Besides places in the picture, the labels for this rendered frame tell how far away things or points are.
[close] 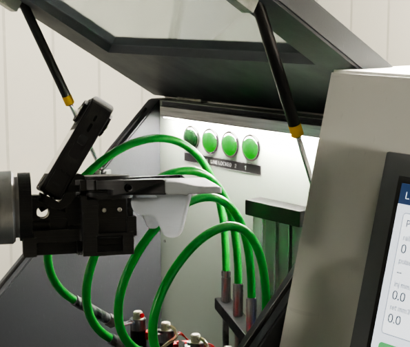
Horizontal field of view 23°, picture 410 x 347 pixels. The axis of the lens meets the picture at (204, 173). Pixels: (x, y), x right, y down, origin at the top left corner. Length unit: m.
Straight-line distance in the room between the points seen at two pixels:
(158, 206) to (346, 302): 0.47
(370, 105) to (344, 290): 0.26
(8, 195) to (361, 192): 0.57
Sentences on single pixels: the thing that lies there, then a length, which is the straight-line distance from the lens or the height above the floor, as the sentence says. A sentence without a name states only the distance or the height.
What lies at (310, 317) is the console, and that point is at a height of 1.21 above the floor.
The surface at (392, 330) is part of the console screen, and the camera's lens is 1.35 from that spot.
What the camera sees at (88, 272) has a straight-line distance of 1.58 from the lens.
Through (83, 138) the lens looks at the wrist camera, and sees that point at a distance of 1.03.
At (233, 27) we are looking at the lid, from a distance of 1.60.
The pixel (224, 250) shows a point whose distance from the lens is 1.85.
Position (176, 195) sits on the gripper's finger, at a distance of 1.00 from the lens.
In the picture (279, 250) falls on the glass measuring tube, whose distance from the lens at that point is 1.82.
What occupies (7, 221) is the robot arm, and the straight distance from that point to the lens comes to 1.01.
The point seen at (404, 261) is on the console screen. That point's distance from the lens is 1.34.
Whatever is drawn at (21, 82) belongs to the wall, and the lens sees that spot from 3.77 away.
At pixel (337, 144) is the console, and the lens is 1.44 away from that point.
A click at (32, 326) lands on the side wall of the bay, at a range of 2.02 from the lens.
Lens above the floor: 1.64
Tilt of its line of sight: 9 degrees down
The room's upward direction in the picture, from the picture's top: straight up
